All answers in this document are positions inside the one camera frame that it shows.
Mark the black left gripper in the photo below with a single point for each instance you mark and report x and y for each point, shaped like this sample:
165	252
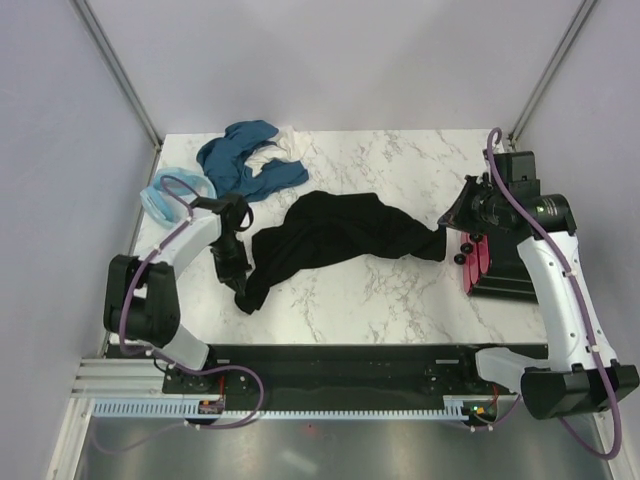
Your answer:
235	276

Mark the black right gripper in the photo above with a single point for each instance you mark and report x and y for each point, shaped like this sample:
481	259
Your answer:
457	217

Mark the black and pink drawer box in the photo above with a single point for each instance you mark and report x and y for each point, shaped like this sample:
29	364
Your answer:
492	268

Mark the blue t shirt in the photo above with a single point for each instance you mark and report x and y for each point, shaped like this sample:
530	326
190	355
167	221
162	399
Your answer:
222	160

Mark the black t shirt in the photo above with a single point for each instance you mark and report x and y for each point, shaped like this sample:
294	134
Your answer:
321	229

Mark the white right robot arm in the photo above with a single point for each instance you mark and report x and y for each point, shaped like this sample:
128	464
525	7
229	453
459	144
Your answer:
582	373

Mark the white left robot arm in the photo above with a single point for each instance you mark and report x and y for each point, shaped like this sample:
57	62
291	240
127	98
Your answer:
141	301

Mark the white t shirt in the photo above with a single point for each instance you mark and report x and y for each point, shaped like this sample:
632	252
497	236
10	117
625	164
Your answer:
287	145

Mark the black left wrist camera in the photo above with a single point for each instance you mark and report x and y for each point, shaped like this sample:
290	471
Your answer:
236	215

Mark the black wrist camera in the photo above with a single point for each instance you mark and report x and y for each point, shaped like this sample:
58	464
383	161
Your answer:
518	172
236	215

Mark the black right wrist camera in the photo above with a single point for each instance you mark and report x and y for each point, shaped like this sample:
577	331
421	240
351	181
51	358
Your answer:
518	172

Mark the light blue ring toy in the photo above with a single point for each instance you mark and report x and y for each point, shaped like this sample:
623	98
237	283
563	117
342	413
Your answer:
164	209

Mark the white slotted cable duct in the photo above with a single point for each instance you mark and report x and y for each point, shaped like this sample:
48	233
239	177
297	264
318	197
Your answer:
446	408

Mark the aluminium frame rail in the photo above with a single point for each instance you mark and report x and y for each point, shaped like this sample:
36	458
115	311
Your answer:
119	377

